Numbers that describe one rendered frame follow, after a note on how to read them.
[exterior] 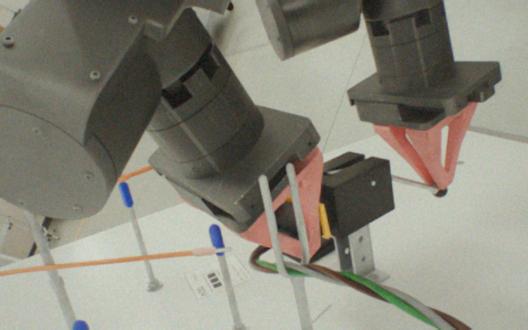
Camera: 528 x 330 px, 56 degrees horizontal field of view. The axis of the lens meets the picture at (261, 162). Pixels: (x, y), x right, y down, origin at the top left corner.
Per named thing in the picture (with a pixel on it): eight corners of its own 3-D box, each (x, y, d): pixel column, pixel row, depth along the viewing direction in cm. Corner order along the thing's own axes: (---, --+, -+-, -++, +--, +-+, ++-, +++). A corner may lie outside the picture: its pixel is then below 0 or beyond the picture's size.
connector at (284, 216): (349, 214, 35) (344, 189, 34) (303, 250, 32) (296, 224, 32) (318, 206, 37) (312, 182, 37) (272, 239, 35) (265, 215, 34)
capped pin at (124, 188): (167, 283, 43) (132, 168, 39) (154, 293, 42) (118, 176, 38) (154, 280, 44) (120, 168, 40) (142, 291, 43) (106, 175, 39)
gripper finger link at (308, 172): (302, 308, 30) (222, 212, 25) (238, 262, 36) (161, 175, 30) (368, 226, 32) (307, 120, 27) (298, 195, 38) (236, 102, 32)
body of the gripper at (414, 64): (453, 125, 34) (433, 19, 31) (348, 112, 42) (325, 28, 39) (506, 84, 37) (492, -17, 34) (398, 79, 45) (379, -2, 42)
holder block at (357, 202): (395, 209, 37) (390, 159, 35) (340, 240, 34) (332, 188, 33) (355, 195, 40) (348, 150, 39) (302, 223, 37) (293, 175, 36)
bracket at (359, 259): (390, 277, 37) (383, 218, 36) (368, 292, 36) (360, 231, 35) (347, 257, 41) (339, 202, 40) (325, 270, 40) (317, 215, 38)
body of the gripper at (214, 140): (248, 233, 25) (161, 127, 21) (161, 180, 33) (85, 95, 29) (329, 143, 27) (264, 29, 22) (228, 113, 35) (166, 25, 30)
